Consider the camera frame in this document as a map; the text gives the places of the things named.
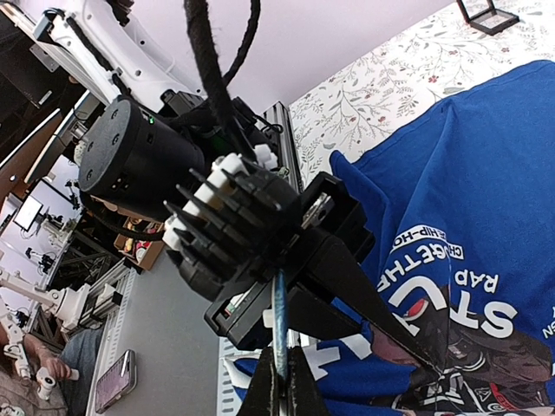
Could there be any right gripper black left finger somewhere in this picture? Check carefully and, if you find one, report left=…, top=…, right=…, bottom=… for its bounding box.
left=237, top=347, right=280, bottom=416

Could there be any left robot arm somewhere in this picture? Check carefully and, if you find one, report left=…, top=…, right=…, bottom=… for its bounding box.
left=38, top=1, right=434, bottom=367

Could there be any black brooch box yellow brooch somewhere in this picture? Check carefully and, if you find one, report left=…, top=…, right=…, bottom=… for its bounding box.
left=456, top=0, right=520, bottom=36

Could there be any brown cardboard box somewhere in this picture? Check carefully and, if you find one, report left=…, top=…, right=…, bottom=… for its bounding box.
left=114, top=218, right=164, bottom=270

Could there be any round light blue brooch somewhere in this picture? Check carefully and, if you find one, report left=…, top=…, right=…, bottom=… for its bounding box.
left=263, top=270, right=289, bottom=383

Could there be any pink smartphone on floor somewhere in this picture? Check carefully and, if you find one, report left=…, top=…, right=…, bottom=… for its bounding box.
left=95, top=349, right=138, bottom=414

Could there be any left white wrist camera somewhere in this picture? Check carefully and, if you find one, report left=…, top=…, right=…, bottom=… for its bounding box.
left=163, top=153, right=302, bottom=302

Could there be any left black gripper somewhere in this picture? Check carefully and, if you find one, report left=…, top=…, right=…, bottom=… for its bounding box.
left=205, top=172, right=438, bottom=371

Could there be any floral patterned tablecloth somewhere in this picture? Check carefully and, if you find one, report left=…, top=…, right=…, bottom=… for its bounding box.
left=290, top=1, right=554, bottom=184

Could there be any blue printed t-shirt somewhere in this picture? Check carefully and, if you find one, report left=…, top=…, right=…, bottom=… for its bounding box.
left=304, top=61, right=554, bottom=415

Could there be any left black cable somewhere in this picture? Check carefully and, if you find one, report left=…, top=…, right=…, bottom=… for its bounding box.
left=184, top=0, right=262, bottom=161

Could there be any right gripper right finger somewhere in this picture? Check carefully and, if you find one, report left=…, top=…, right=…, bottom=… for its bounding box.
left=285, top=347, right=330, bottom=416

